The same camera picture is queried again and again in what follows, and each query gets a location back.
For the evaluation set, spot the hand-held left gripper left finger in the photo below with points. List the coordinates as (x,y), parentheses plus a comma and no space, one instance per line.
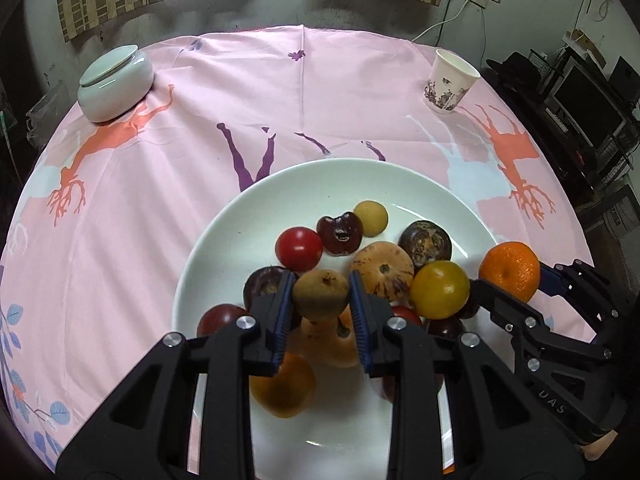
(285,310)

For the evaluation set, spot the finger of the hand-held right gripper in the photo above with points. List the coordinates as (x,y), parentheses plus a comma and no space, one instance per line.
(550,280)
(505,305)

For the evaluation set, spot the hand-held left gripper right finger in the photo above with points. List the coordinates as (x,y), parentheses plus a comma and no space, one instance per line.
(357,320)

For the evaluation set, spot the dark glossy cherry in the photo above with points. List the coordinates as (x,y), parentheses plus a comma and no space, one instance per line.
(471,306)
(445,327)

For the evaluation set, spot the orange mandarin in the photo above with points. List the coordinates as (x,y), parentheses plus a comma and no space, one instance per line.
(510,270)
(285,385)

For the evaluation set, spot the small brown-green pear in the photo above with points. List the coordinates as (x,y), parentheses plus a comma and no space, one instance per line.
(320,294)

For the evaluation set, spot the small red cherry tomato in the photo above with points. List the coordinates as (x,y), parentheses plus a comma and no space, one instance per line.
(407,314)

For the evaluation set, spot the large red tomato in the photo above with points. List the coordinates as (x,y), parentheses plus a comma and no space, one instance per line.
(299,248)

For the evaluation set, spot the yellow orange tomato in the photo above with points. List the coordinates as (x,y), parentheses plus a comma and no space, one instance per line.
(440,290)

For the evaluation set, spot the dark red plum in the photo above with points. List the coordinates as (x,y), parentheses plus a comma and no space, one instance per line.
(386,390)

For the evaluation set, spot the white oval plate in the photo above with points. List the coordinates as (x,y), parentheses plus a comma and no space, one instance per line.
(240,240)

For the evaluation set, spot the small dark red cherry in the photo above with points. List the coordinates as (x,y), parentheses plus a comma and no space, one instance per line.
(340,232)

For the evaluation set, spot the person's right hand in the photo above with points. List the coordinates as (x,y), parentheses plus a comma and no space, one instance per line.
(597,447)

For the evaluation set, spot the dark purple plum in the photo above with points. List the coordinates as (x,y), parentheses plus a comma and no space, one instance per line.
(262,285)

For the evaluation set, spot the striped tan pepino melon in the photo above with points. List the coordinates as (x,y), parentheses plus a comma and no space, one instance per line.
(382,272)

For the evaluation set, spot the dark mottled passion fruit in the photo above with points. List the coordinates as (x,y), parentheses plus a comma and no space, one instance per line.
(425,242)

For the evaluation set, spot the small yellow loquat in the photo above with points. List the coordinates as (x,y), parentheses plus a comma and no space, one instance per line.
(370,217)

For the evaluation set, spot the computer monitor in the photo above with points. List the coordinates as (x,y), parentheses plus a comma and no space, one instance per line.
(585,95)

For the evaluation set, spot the pink printed tablecloth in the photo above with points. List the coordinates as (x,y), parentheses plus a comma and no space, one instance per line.
(325,100)

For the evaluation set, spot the black hat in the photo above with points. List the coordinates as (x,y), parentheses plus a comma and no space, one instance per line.
(515,67)

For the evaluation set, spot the printed paper cup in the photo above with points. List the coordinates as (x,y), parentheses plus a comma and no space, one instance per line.
(447,85)

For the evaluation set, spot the white lidded ceramic jar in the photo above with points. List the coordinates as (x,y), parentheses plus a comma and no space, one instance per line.
(115,85)

